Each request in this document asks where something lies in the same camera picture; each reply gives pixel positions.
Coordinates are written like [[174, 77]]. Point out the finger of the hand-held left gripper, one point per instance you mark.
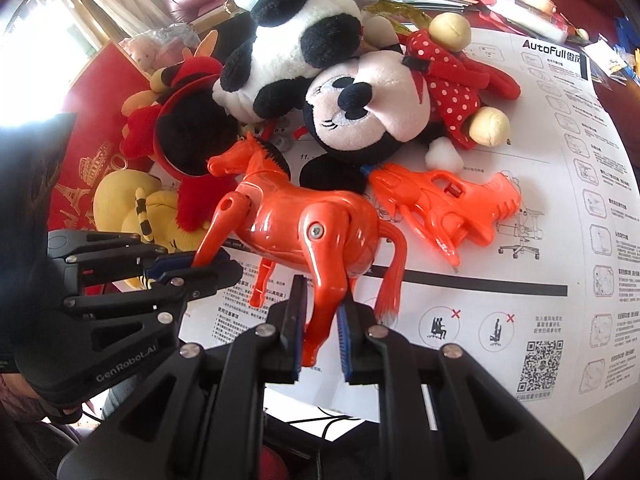
[[115, 252], [200, 280]]

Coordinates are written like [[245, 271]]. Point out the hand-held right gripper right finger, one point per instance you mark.
[[342, 345]]

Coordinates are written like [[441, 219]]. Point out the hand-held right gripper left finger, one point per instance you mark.
[[300, 340]]

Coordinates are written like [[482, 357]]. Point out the orange plastic horse toy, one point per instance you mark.
[[290, 220]]

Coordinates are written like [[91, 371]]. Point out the person's left forearm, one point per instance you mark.
[[15, 390]]

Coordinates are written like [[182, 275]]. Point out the yellow tiger plush toy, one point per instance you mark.
[[115, 195]]

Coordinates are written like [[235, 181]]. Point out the red stool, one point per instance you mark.
[[275, 465]]

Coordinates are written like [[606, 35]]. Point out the red printed gift box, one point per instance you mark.
[[95, 110]]

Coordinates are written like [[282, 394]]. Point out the pale grey toy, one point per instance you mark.
[[282, 140]]

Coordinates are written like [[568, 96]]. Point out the orange plastic toy gun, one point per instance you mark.
[[440, 205]]

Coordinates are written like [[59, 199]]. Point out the pink plush in plastic bag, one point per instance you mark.
[[145, 52]]

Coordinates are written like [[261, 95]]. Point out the red and black plush toy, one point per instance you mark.
[[200, 65]]

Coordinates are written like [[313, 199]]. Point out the mouse plush polka-dot dress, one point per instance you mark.
[[390, 100]]

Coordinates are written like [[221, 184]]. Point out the white instruction sheet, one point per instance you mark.
[[550, 185]]

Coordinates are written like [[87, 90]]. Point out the panda plush toy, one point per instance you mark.
[[285, 25]]

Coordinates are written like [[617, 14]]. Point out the gold foil piece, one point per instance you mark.
[[395, 10]]

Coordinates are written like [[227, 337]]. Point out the white flat packet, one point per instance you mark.
[[535, 22]]

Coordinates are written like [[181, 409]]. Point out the white printed card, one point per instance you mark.
[[602, 57]]

